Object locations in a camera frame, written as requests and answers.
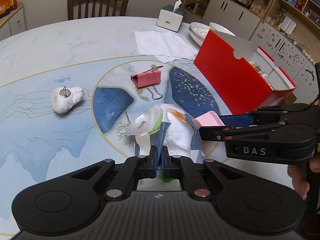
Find stack of white bowls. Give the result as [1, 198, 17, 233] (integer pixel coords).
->
[189, 22, 210, 47]

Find plastic-wrapped tissue pack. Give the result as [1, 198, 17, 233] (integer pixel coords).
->
[125, 103, 198, 183]

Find red cardboard box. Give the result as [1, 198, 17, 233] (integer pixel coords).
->
[194, 29, 298, 115]

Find white tissue box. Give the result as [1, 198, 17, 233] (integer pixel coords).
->
[156, 0, 187, 32]

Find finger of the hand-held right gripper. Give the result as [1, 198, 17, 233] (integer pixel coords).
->
[199, 121, 288, 143]
[219, 103, 310, 126]

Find white side cabinet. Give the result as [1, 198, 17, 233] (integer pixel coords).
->
[0, 2, 27, 42]

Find white bowl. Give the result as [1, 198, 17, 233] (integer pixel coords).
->
[209, 22, 236, 37]

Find person's right hand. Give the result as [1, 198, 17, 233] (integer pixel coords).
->
[287, 155, 320, 201]

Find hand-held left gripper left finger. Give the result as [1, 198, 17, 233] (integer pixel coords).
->
[70, 145, 158, 198]

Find white shelving cabinet unit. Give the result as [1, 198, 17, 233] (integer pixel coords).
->
[179, 0, 320, 110]

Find white paw-shaped plush keychain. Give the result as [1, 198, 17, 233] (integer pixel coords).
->
[51, 86, 84, 114]

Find small pink box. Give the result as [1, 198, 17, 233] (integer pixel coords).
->
[192, 110, 225, 131]

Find pink binder clip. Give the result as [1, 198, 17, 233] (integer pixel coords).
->
[130, 65, 164, 100]

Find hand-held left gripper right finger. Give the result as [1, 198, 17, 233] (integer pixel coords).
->
[161, 145, 247, 197]

